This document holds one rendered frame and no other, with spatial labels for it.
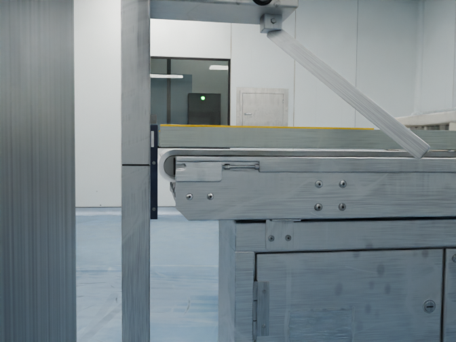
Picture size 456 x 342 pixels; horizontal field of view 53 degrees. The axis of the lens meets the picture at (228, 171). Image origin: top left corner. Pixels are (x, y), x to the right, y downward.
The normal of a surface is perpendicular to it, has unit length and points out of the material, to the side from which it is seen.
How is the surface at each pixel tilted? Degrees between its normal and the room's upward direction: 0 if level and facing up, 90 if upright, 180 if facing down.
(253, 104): 90
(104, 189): 90
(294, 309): 90
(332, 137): 90
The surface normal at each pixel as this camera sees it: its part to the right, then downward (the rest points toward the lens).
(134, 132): 0.16, 0.05
